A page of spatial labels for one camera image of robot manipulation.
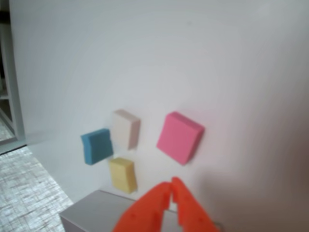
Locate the white furniture frame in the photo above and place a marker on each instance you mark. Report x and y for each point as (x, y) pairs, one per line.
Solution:
(15, 96)

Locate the pink foam cuboid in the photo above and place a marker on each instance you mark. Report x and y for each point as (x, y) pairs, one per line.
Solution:
(178, 137)

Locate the blue foam cuboid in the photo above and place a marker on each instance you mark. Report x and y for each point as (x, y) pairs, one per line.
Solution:
(97, 146)

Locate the white foam cuboid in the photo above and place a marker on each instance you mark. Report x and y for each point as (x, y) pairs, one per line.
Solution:
(123, 128)

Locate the white cardboard bin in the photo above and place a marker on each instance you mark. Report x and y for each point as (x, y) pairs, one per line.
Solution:
(91, 212)

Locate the yellow foam cuboid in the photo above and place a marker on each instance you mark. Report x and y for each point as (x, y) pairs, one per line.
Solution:
(122, 175)

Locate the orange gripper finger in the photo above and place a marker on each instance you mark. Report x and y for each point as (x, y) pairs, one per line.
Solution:
(144, 212)
(190, 212)

